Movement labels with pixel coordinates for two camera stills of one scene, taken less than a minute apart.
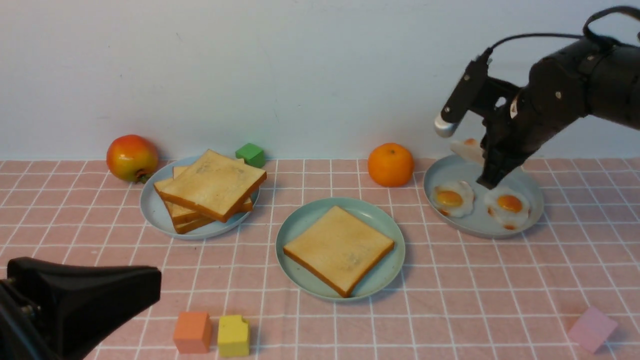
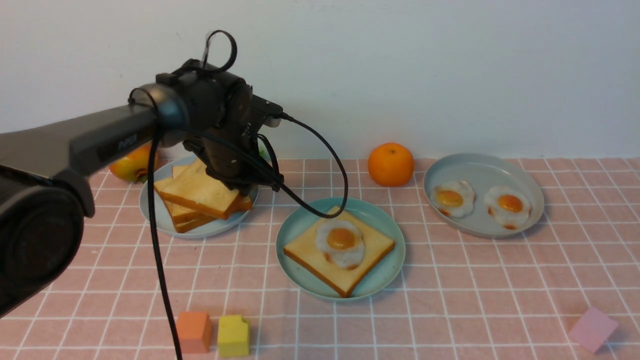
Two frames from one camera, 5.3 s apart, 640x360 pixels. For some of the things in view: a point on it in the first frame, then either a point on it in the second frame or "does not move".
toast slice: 183,226 does not move
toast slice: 340,248 does not move
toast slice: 212,184 does not move
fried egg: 470,148 to 340,244
